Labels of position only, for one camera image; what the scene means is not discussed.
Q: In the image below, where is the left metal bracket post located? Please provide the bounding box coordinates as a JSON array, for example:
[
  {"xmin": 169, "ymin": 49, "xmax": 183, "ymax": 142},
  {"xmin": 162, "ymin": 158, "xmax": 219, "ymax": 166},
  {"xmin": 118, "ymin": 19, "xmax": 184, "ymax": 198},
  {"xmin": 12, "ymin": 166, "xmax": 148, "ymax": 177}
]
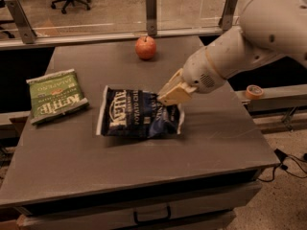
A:
[{"xmin": 5, "ymin": 0, "xmax": 36, "ymax": 44}]

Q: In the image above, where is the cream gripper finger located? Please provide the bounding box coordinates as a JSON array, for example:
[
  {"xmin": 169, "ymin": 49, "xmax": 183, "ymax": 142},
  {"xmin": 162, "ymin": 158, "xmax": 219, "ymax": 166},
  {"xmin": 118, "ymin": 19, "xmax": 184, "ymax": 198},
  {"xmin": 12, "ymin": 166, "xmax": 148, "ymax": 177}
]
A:
[
  {"xmin": 158, "ymin": 73, "xmax": 179, "ymax": 96},
  {"xmin": 157, "ymin": 92, "xmax": 190, "ymax": 105}
]

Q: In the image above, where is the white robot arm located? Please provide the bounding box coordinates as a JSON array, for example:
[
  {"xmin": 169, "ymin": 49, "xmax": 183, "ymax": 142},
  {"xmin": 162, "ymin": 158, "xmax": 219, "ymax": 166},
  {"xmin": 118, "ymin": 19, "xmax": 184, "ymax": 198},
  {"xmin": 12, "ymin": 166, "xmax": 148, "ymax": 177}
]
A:
[{"xmin": 158, "ymin": 0, "xmax": 307, "ymax": 105}]

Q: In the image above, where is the clear glass panel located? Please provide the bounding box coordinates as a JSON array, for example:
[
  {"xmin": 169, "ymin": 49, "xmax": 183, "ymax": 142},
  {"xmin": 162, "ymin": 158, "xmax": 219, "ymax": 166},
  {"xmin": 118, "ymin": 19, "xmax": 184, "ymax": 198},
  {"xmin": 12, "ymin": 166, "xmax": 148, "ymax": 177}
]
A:
[{"xmin": 0, "ymin": 0, "xmax": 257, "ymax": 40}]

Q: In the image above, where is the middle metal bracket post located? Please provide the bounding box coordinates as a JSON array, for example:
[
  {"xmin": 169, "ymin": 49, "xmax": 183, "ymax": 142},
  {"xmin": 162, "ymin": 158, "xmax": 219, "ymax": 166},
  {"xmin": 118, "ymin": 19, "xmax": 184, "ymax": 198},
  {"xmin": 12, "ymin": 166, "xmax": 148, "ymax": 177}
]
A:
[{"xmin": 146, "ymin": 0, "xmax": 157, "ymax": 35}]

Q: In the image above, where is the grey drawer front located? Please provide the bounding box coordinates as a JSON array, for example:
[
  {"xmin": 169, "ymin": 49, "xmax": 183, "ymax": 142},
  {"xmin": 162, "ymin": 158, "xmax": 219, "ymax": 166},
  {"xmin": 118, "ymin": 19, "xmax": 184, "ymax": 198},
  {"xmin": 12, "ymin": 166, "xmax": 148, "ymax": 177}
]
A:
[{"xmin": 17, "ymin": 181, "xmax": 261, "ymax": 230}]

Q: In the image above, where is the orange tape roll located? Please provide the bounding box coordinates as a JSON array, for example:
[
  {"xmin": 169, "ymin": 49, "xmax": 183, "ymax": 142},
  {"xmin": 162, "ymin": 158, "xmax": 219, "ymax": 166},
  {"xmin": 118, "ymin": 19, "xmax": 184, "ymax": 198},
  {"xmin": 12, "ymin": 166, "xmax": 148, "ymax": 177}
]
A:
[{"xmin": 245, "ymin": 84, "xmax": 264, "ymax": 100}]

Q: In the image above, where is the right metal bracket post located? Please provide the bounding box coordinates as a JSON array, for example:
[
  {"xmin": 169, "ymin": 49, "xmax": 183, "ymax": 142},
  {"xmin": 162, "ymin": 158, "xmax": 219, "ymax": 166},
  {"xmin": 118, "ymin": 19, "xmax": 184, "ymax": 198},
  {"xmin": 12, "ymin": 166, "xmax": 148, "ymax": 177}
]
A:
[{"xmin": 219, "ymin": 0, "xmax": 238, "ymax": 31}]

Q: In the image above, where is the black floor cable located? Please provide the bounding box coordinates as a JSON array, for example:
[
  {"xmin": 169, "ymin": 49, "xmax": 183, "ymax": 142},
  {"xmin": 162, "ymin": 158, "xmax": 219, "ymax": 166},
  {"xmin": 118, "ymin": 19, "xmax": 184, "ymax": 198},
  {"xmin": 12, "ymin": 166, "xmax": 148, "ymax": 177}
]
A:
[{"xmin": 257, "ymin": 148, "xmax": 307, "ymax": 183}]

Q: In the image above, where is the metal bracket post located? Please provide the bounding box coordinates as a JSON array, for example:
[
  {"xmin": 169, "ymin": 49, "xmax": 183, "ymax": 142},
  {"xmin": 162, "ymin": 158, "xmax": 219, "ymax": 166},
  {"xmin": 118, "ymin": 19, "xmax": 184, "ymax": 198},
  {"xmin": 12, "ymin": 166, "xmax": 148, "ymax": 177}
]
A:
[
  {"xmin": 146, "ymin": 0, "xmax": 157, "ymax": 35},
  {"xmin": 219, "ymin": 0, "xmax": 238, "ymax": 31},
  {"xmin": 5, "ymin": 0, "xmax": 36, "ymax": 44}
]

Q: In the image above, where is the blue Kettle chip bag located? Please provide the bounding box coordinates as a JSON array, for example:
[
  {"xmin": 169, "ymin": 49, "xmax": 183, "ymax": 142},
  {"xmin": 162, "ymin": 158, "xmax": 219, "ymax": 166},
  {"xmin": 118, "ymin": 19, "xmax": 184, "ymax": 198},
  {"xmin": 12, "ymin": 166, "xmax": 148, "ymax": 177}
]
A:
[{"xmin": 96, "ymin": 86, "xmax": 185, "ymax": 139}]

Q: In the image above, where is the green jalapeno Kettle chip bag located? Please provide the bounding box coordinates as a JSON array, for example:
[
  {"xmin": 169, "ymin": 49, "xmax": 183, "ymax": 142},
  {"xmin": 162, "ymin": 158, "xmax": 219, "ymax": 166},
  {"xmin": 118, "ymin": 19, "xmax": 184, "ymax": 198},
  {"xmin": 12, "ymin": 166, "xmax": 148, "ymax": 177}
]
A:
[{"xmin": 26, "ymin": 69, "xmax": 89, "ymax": 125}]

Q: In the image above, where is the black drawer handle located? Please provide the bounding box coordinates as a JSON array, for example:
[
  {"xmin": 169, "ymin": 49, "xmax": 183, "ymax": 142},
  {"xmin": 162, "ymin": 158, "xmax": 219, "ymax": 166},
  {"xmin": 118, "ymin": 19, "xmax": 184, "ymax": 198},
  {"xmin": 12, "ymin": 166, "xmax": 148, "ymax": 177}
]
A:
[{"xmin": 133, "ymin": 205, "xmax": 172, "ymax": 225}]

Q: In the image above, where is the red apple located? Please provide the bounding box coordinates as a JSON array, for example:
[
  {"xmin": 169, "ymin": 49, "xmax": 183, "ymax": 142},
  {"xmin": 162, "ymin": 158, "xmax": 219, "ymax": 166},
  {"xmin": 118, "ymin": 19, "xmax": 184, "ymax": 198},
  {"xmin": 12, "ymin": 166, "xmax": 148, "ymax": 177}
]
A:
[{"xmin": 135, "ymin": 36, "xmax": 156, "ymax": 60}]

